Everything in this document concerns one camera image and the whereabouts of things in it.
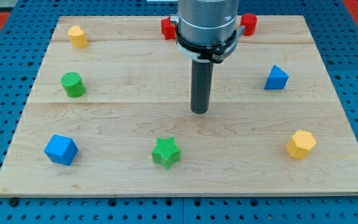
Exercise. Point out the green star block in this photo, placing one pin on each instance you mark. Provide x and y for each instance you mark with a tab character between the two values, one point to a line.
166	152

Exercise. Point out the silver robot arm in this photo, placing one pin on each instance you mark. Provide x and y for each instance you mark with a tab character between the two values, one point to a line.
206	22

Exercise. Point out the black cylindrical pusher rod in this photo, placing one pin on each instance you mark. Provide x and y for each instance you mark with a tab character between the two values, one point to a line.
201	78

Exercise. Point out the red block left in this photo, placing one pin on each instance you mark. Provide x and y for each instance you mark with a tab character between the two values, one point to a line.
168	29

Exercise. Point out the yellow hexagon block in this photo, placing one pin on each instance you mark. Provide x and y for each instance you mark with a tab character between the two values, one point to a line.
300	144

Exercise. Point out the yellow heart block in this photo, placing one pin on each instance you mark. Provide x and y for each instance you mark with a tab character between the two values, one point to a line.
77	37

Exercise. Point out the blue cube block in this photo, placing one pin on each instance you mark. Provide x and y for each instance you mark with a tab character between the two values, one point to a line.
61	150

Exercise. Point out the green cylinder block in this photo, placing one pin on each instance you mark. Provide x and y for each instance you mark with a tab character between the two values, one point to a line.
72	84

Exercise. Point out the wooden board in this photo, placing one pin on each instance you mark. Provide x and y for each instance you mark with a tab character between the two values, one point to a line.
138	89

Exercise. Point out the red cylinder block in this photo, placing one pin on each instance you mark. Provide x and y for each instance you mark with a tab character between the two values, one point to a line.
249	21

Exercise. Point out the blue triangle block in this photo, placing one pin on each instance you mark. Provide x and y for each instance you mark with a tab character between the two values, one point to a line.
277	79

